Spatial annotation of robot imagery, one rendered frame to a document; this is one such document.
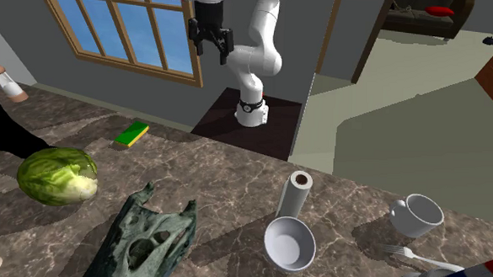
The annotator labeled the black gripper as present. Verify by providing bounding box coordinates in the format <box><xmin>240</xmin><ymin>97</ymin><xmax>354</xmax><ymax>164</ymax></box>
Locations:
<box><xmin>186</xmin><ymin>0</ymin><xmax>238</xmax><ymax>67</ymax></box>

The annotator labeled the brown framed window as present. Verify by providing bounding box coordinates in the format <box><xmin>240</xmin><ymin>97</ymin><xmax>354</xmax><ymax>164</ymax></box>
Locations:
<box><xmin>31</xmin><ymin>0</ymin><xmax>207</xmax><ymax>89</ymax></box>

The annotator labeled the dark robot stand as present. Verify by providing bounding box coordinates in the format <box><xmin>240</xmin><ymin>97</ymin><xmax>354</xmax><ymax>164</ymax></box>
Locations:
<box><xmin>189</xmin><ymin>85</ymin><xmax>305</xmax><ymax>163</ymax></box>

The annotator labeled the green yellow sponge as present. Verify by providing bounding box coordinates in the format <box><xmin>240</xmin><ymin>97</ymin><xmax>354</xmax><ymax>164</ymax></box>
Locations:
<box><xmin>113</xmin><ymin>120</ymin><xmax>151</xmax><ymax>149</ymax></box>

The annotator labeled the white paper towel roll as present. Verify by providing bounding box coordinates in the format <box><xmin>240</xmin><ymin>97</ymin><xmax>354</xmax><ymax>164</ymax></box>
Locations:
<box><xmin>274</xmin><ymin>169</ymin><xmax>314</xmax><ymax>221</ymax></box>

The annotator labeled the green cabbage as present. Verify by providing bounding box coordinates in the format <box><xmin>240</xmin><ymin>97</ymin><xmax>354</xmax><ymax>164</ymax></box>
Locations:
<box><xmin>15</xmin><ymin>145</ymin><xmax>100</xmax><ymax>208</ymax></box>

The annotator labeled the white cylinder with tan ends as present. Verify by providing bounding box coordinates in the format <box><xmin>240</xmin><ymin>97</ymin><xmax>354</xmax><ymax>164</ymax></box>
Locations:
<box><xmin>0</xmin><ymin>64</ymin><xmax>30</xmax><ymax>104</ymax></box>

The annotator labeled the green skull figure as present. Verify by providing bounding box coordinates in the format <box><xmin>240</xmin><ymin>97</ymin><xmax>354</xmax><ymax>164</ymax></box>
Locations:
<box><xmin>81</xmin><ymin>179</ymin><xmax>200</xmax><ymax>277</ymax></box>

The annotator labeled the dark sofa with red cushion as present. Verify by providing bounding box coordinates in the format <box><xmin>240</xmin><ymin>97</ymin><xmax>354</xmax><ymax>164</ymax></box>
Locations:
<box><xmin>380</xmin><ymin>0</ymin><xmax>476</xmax><ymax>42</ymax></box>

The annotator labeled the white bowl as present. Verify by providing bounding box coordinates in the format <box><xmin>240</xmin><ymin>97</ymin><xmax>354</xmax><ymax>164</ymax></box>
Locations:
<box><xmin>262</xmin><ymin>214</ymin><xmax>318</xmax><ymax>274</ymax></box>

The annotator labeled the black object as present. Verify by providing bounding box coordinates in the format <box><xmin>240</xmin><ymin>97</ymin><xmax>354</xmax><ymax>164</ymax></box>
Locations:
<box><xmin>0</xmin><ymin>93</ymin><xmax>58</xmax><ymax>161</ymax></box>

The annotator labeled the white cup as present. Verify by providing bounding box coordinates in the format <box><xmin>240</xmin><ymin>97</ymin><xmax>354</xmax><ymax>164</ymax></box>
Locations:
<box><xmin>388</xmin><ymin>192</ymin><xmax>446</xmax><ymax>240</ymax></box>

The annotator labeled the silver fork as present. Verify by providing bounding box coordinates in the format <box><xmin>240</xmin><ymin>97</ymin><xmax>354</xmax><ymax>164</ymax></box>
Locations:
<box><xmin>378</xmin><ymin>242</ymin><xmax>466</xmax><ymax>274</ymax></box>

